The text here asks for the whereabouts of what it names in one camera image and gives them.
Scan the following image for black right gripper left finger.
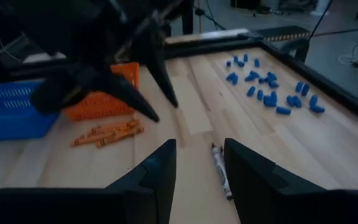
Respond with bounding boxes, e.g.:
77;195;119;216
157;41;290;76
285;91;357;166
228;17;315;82
106;139;177;224

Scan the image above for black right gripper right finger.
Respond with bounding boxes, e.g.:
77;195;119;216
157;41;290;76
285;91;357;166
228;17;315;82
224;138;326;224

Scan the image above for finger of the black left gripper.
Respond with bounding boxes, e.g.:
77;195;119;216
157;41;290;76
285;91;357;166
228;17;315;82
98;73;160;123
141;24;179;108

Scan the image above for orange plastic basket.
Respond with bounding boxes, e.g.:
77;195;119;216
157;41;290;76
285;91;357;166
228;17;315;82
62;61;140;121

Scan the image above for black tripod stand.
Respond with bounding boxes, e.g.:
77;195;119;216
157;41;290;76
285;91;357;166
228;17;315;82
193;0;227;32

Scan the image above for blue plastic basket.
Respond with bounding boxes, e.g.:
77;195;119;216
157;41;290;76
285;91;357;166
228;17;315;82
0;80;61;141

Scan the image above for scattered blue caps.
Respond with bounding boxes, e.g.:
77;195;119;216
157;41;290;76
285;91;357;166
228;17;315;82
163;29;358;130

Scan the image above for black mat with hazard stripe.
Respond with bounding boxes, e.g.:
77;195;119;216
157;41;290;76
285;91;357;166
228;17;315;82
255;25;311;43

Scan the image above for white cable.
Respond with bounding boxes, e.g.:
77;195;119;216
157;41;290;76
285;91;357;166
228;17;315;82
337;54;358;67

